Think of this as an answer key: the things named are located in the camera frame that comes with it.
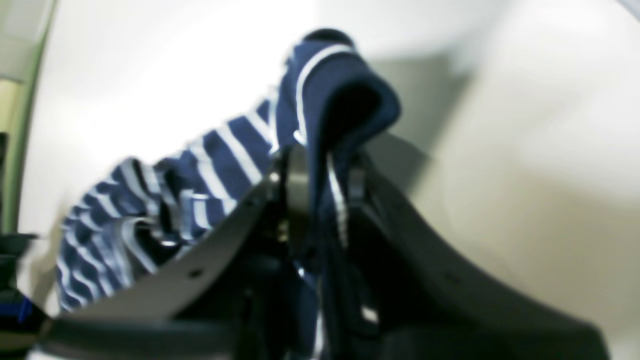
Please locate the navy white striped t-shirt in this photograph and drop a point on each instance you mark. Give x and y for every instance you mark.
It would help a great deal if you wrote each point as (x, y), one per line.
(141, 217)

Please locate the green side panel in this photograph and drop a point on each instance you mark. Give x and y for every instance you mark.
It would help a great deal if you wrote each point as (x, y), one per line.
(24, 29)

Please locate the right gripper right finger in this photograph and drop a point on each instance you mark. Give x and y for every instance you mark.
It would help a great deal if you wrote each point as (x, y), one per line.
(395, 290)

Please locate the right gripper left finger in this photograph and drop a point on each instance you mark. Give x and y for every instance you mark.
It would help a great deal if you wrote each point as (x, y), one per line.
(237, 295)

